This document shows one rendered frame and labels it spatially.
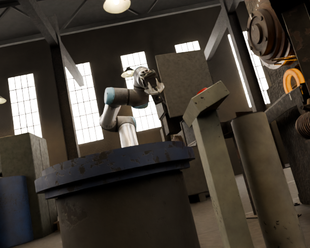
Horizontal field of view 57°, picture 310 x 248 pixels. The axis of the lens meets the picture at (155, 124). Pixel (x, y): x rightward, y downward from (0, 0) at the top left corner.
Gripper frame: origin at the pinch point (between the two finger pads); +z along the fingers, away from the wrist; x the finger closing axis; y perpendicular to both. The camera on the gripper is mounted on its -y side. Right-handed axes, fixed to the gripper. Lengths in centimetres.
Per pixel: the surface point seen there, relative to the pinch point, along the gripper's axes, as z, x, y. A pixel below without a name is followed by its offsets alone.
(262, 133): 39.9, 21.4, -13.7
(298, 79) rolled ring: -22, 80, -35
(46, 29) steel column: -742, -121, 50
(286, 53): -31, 82, -21
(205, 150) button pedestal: 41.4, 1.5, -9.3
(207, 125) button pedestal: 37.6, 5.5, -3.8
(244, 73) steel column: -659, 351, -273
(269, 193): 50, 14, -28
